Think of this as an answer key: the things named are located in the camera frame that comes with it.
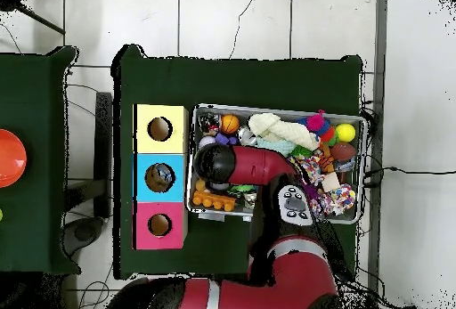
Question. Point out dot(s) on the green spiky ball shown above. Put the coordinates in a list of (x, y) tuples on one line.
[(244, 188)]

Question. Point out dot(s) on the cream yellow cloth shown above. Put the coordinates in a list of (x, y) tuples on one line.
[(285, 131)]

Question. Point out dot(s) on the clear plastic packet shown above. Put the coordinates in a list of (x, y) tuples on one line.
[(164, 175)]

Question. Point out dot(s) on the pink spiky ball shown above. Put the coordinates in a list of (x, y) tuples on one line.
[(315, 121)]

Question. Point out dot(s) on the orange disc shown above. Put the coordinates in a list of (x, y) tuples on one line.
[(11, 158)]

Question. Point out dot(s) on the brown toy football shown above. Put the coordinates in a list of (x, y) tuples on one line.
[(343, 152)]

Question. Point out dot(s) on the silver can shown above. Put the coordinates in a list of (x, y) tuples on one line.
[(246, 136)]

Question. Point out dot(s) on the mint green cloth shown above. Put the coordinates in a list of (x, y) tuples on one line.
[(278, 146)]

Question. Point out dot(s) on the white ball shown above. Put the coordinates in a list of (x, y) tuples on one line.
[(206, 141)]

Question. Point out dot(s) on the green side table cloth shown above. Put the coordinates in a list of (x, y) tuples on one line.
[(43, 95)]

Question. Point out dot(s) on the polka dot cloth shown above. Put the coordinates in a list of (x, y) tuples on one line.
[(312, 170)]

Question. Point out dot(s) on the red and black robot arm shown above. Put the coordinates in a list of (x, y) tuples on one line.
[(249, 165)]

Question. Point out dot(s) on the wooden box with three holes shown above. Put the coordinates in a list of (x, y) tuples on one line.
[(142, 151)]

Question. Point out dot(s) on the clear mesh bin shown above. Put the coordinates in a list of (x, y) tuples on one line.
[(349, 216)]

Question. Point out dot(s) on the orange rubber toy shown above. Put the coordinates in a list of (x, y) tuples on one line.
[(212, 200)]

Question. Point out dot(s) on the small orange basketball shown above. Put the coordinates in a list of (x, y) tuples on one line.
[(229, 124)]

